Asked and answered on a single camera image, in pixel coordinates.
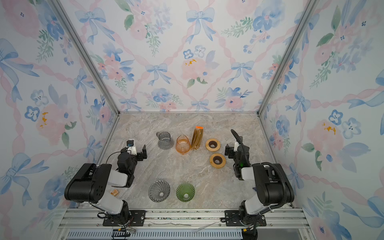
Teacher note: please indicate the wooden ring holder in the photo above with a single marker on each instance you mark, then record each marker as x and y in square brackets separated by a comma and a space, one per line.
[213, 145]
[217, 161]

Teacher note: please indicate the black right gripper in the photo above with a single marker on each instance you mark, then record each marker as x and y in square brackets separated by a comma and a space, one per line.
[229, 151]

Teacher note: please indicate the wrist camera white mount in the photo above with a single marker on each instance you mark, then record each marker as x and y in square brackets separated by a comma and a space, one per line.
[131, 148]
[236, 145]

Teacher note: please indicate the grey glass dripper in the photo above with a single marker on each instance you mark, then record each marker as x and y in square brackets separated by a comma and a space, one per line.
[159, 191]

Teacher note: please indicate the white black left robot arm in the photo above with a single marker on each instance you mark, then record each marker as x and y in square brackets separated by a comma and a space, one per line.
[89, 185]

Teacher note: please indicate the aluminium mounting rail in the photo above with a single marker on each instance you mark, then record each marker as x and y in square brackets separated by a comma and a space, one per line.
[185, 224]

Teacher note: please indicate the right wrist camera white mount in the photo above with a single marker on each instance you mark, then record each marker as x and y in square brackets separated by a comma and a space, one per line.
[236, 145]

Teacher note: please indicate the small wooden toy block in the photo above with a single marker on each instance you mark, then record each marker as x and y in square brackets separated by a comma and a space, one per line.
[115, 192]

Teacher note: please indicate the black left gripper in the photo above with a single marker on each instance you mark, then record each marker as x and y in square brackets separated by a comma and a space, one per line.
[140, 154]

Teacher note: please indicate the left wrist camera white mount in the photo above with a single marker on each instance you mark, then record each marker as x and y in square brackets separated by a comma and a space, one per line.
[131, 148]

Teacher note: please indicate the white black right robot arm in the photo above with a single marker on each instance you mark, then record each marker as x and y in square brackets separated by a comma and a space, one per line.
[273, 189]

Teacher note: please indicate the clear grey glass carafe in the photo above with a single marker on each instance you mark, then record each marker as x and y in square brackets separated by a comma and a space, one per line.
[165, 140]

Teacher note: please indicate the orange glass carafe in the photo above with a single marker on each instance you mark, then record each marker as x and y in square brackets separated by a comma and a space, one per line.
[183, 144]

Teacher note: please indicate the green glass dripper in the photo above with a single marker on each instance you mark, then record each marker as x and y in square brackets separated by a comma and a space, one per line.
[185, 192]

